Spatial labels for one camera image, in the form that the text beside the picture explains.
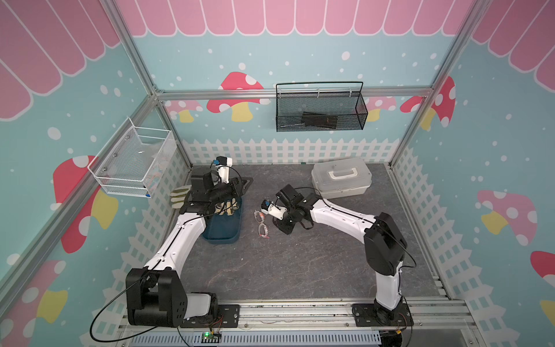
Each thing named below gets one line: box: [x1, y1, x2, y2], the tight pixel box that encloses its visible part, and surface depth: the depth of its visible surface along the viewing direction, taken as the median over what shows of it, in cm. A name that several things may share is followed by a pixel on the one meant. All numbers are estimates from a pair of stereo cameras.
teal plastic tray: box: [202, 196, 243, 245], surface depth 97 cm
